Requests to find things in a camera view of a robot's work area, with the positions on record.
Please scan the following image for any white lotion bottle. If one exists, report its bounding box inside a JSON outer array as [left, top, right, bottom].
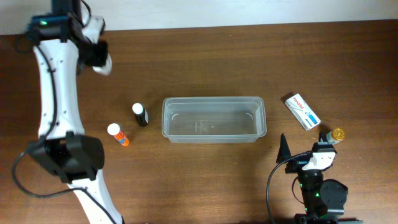
[[93, 54, 113, 76]]

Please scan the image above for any dark bottle white cap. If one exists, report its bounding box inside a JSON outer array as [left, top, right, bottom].
[[132, 103, 149, 127]]

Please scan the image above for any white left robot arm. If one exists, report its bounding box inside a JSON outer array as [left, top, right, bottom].
[[25, 0, 124, 223]]

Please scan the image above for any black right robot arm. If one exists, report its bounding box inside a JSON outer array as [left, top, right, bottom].
[[276, 133, 363, 224]]

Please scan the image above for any clear plastic container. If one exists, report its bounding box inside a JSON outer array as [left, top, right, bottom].
[[162, 96, 267, 144]]

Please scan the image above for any gold lid small jar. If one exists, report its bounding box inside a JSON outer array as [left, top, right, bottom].
[[326, 128, 345, 144]]

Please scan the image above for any white Panadol box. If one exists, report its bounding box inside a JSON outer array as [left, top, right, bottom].
[[284, 93, 321, 131]]

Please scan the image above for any orange tube white cap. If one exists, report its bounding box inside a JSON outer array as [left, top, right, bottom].
[[107, 123, 130, 147]]

